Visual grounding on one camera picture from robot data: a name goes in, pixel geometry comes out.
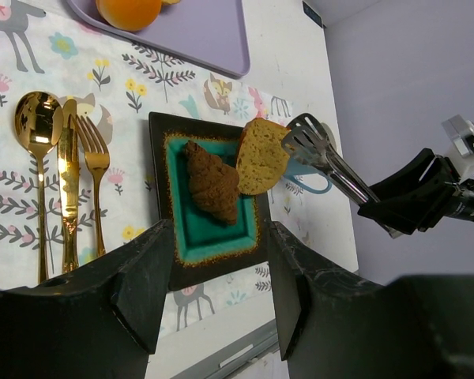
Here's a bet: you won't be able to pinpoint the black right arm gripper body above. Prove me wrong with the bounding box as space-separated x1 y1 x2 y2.
358 148 465 238

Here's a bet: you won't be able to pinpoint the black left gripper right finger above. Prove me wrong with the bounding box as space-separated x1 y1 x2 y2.
269 222 474 378

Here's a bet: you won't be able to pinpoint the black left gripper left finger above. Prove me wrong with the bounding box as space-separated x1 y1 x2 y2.
0 220 173 378

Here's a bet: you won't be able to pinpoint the metal tongs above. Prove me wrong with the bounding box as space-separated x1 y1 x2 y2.
281 113 379 205

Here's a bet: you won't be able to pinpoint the bread slice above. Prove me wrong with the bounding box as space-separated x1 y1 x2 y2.
235 118 290 196

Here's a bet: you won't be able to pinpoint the brown croissant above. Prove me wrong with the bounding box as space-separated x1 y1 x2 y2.
183 141 240 225

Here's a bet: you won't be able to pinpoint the blue mug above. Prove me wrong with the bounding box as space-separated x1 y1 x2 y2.
284 122 336 195

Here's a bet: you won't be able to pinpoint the square teal black plate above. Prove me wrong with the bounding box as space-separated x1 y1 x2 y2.
149 112 271 291

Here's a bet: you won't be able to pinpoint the gold fork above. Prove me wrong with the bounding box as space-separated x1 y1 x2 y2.
75 115 110 257

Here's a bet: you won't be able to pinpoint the gold knife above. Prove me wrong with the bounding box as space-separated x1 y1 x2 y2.
57 99 80 273

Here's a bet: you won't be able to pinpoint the gold spoon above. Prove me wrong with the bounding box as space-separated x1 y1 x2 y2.
14 91 64 283

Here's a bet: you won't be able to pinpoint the purple tray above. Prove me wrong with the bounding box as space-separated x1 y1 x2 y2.
66 0 250 78

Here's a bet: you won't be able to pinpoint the animal print placemat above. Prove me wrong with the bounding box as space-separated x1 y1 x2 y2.
0 0 313 339

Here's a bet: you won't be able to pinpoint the orange fruit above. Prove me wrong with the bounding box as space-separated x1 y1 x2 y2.
95 0 180 32

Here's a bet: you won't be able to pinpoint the aluminium table frame rail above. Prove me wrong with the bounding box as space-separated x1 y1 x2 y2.
144 315 281 379

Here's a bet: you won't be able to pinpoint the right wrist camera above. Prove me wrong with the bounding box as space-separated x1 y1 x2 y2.
442 114 474 158

